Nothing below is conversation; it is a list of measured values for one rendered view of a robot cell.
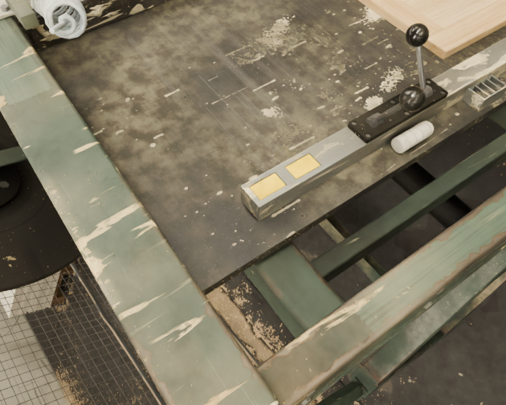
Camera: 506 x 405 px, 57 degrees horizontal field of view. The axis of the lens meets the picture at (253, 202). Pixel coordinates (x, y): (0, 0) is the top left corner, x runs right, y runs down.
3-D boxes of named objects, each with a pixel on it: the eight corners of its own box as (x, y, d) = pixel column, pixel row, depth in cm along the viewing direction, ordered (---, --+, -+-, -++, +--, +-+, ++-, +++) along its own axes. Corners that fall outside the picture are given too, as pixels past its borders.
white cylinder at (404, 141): (401, 157, 82) (432, 137, 84) (405, 145, 79) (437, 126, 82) (388, 146, 83) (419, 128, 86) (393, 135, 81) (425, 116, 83)
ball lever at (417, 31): (440, 96, 83) (433, 19, 77) (425, 104, 82) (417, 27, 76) (422, 93, 86) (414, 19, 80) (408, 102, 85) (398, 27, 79)
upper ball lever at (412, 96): (384, 128, 81) (435, 100, 69) (368, 137, 80) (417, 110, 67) (373, 109, 81) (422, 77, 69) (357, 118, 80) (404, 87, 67)
